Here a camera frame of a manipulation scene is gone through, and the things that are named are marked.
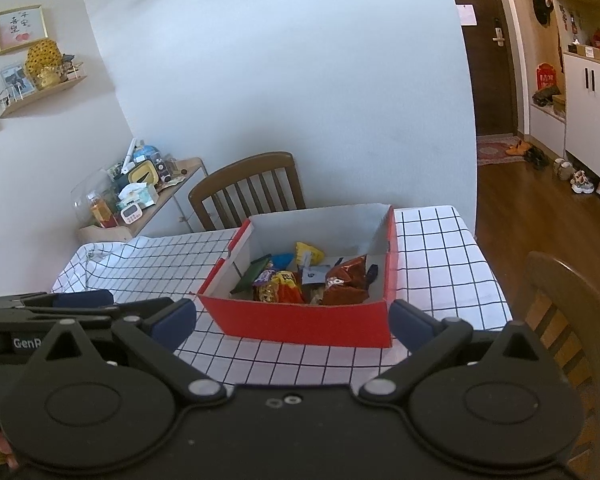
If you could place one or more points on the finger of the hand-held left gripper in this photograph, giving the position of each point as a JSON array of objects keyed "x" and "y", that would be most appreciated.
[
  {"x": 120, "y": 311},
  {"x": 80, "y": 299}
]

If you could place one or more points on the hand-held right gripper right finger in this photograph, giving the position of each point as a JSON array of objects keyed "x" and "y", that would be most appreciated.
[{"x": 410, "y": 325}]

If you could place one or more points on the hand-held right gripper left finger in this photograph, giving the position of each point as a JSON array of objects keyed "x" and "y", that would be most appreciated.
[{"x": 177, "y": 322}]

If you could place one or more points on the orange brown chip bag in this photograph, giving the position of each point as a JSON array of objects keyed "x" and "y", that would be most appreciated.
[{"x": 345, "y": 285}]

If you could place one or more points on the dark green snack packet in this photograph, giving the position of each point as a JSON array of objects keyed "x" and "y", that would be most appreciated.
[{"x": 252, "y": 272}]

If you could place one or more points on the light blue snack packet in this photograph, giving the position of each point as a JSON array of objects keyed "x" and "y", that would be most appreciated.
[{"x": 314, "y": 276}]

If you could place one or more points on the red cardboard box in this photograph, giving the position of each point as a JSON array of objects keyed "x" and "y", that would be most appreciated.
[{"x": 300, "y": 322}]

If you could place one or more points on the red yellow snack bag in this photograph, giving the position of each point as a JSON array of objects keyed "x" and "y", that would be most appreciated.
[{"x": 285, "y": 287}]

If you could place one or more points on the small blue snack packet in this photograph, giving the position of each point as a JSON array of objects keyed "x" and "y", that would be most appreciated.
[{"x": 281, "y": 260}]

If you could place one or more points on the yellow snack packet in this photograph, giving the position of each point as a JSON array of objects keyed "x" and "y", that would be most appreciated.
[{"x": 307, "y": 251}]

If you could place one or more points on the person's left hand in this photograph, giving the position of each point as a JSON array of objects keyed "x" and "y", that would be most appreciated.
[{"x": 1, "y": 441}]

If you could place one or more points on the white checked tablecloth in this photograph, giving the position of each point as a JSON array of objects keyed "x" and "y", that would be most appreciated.
[{"x": 430, "y": 260}]

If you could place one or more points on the orange bottle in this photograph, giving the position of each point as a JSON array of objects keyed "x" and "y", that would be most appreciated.
[{"x": 102, "y": 212}]

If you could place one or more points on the white kitchen timer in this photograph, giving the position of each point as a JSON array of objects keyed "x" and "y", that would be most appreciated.
[{"x": 131, "y": 212}]

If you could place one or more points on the clear glass jar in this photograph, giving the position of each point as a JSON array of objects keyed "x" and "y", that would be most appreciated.
[{"x": 87, "y": 187}]

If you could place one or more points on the teal tissue box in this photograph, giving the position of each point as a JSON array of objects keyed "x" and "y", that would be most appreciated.
[{"x": 140, "y": 195}]

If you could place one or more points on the white side cabinet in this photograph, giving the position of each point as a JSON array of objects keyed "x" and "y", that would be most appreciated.
[{"x": 180, "y": 200}]

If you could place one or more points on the yellow desk clock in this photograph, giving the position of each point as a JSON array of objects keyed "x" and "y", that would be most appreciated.
[{"x": 144, "y": 172}]

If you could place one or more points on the brown wooden chair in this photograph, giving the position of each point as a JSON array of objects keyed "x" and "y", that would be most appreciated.
[
  {"x": 570, "y": 300},
  {"x": 240, "y": 175}
]

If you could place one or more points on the patterned doormat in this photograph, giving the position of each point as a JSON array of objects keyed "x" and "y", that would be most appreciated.
[{"x": 490, "y": 152}]

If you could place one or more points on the yellow shoes pair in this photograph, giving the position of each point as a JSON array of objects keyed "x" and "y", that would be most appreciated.
[{"x": 517, "y": 149}]

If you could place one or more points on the dark shoes pair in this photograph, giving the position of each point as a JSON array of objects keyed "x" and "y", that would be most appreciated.
[{"x": 536, "y": 158}]

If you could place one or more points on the white sneakers pair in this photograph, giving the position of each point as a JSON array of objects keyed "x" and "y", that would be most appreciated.
[{"x": 581, "y": 182}]

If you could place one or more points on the photo card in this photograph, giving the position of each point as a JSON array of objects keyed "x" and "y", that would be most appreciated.
[{"x": 16, "y": 80}]

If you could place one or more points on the white low bench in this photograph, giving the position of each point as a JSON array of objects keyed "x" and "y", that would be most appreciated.
[{"x": 545, "y": 130}]

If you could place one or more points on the yellow spotted ornament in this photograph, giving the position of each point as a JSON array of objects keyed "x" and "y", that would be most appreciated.
[{"x": 42, "y": 62}]

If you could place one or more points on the dark brown door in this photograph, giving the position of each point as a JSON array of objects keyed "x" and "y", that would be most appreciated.
[{"x": 485, "y": 90}]

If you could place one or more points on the white lower cabinet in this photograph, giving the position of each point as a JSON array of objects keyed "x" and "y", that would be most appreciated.
[{"x": 590, "y": 125}]

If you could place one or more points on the gold framed calligraphy picture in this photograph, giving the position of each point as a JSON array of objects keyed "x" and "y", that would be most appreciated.
[{"x": 20, "y": 30}]

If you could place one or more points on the white paper note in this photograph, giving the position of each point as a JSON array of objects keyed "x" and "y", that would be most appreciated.
[{"x": 466, "y": 14}]

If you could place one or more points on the black hanging bag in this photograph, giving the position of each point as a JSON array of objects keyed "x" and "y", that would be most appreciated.
[{"x": 542, "y": 2}]

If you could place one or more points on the wooden wall shelf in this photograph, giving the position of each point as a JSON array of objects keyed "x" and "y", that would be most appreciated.
[{"x": 40, "y": 97}]

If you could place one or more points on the red wall decoration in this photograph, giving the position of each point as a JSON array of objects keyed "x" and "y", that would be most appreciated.
[{"x": 546, "y": 77}]

